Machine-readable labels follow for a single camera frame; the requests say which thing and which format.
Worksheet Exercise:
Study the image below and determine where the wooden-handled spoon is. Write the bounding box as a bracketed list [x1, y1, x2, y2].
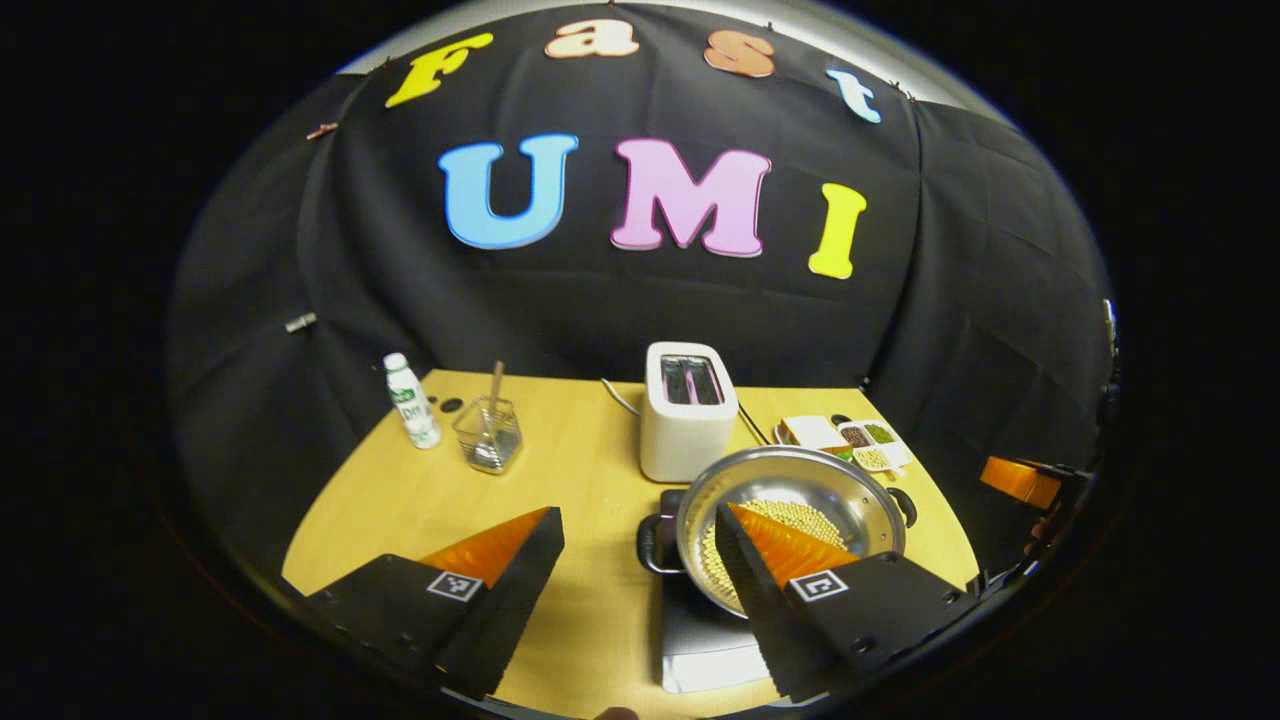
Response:
[472, 361, 507, 469]

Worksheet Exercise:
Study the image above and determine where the black induction cooktop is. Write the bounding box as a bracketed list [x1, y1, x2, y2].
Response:
[655, 488, 791, 694]

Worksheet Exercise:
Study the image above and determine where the pile of soybeans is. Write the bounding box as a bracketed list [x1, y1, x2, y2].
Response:
[700, 498, 846, 601]

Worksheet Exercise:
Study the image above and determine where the white toaster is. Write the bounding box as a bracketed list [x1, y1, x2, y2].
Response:
[640, 341, 740, 484]

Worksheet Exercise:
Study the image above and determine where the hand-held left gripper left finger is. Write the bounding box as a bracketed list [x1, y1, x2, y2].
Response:
[300, 506, 567, 701]

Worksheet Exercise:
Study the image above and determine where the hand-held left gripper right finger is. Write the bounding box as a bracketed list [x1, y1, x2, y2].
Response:
[714, 502, 986, 704]

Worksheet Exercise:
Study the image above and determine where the wire utensil basket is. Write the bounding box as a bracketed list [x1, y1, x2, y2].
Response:
[452, 397, 523, 475]

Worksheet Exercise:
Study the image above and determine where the stainless steel pot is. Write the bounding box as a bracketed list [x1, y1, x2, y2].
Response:
[636, 446, 918, 619]

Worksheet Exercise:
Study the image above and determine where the white divided bean dish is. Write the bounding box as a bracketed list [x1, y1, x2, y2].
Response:
[836, 418, 913, 473]

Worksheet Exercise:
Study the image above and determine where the sandwich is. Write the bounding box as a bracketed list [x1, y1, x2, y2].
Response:
[778, 415, 851, 458]

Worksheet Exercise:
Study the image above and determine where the white milk bottle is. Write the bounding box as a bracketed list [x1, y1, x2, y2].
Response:
[383, 352, 443, 450]

